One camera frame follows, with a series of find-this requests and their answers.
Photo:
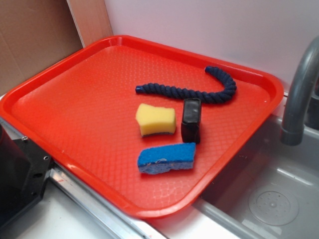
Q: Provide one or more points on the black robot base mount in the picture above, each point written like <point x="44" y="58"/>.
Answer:
<point x="24" y="169"/>

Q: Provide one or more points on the brown cardboard panel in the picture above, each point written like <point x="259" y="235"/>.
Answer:
<point x="35" y="34"/>

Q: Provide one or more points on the aluminium rail profile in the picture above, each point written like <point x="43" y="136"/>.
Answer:
<point x="71" y="210"/>

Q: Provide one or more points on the grey plastic sink basin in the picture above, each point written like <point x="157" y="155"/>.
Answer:
<point x="268" y="190"/>

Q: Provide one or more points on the blue scrub sponge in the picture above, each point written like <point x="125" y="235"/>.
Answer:
<point x="162" y="159"/>

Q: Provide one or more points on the black box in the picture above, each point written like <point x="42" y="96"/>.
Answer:
<point x="191" y="119"/>

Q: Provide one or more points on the red plastic tray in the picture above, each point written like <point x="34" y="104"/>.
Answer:
<point x="82" y="112"/>

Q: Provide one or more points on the yellow sponge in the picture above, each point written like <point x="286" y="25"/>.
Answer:
<point x="155" y="120"/>

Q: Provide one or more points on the grey faucet spout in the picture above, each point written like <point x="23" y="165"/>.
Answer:
<point x="302" y="106"/>

